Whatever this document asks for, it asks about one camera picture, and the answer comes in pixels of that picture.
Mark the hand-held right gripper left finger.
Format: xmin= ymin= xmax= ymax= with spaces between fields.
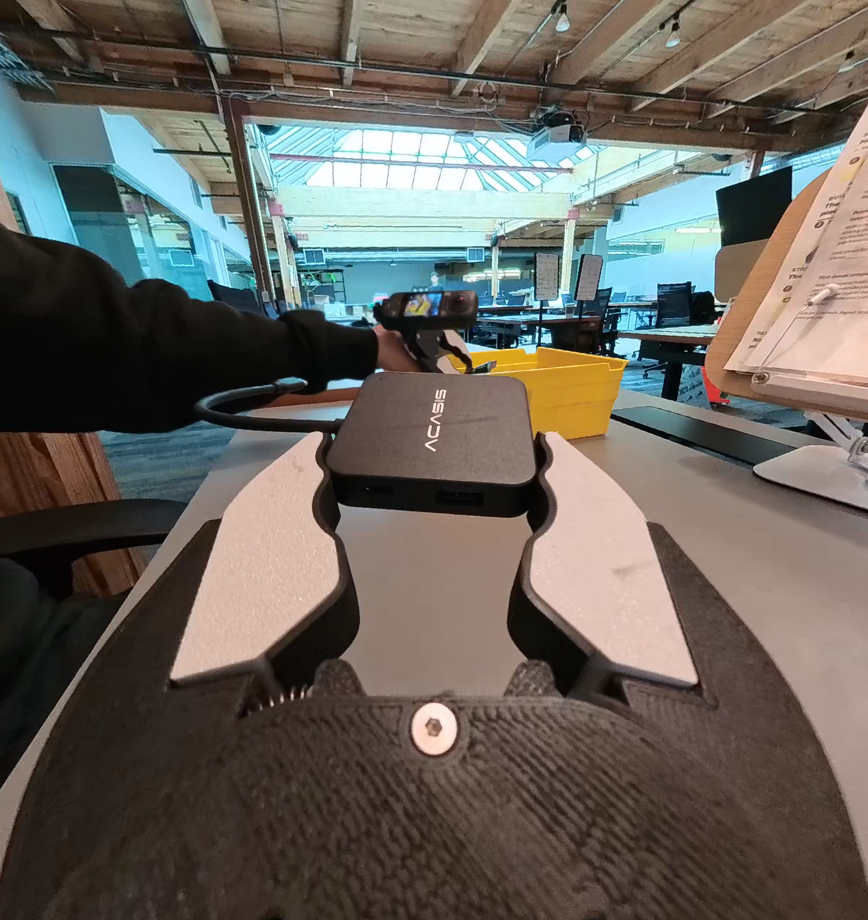
xmin=170 ymin=433 xmax=362 ymax=684

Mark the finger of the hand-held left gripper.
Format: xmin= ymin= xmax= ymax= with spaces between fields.
xmin=436 ymin=332 xmax=474 ymax=376

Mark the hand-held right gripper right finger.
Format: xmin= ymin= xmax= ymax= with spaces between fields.
xmin=507 ymin=431 xmax=699 ymax=697

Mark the black square usb hub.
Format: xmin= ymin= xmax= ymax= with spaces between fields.
xmin=325 ymin=371 xmax=537 ymax=518

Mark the yellow plastic bin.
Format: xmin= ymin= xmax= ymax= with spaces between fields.
xmin=448 ymin=347 xmax=629 ymax=439

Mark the black usb hub cable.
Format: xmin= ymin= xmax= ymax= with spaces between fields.
xmin=193 ymin=379 xmax=349 ymax=434

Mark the person's left forearm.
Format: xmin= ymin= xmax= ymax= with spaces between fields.
xmin=0 ymin=208 xmax=381 ymax=436

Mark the person's left hand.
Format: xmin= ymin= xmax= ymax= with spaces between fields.
xmin=373 ymin=325 xmax=424 ymax=375

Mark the black office chair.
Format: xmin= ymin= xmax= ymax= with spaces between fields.
xmin=0 ymin=498 xmax=191 ymax=598

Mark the ceiling projector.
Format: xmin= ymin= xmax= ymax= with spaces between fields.
xmin=526 ymin=108 xmax=587 ymax=162

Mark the black monitor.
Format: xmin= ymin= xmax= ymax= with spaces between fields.
xmin=716 ymin=167 xmax=794 ymax=249

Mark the wooden document stand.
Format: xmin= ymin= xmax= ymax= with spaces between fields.
xmin=703 ymin=72 xmax=868 ymax=518

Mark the black table cable tray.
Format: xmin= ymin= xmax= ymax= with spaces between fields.
xmin=612 ymin=406 xmax=812 ymax=464

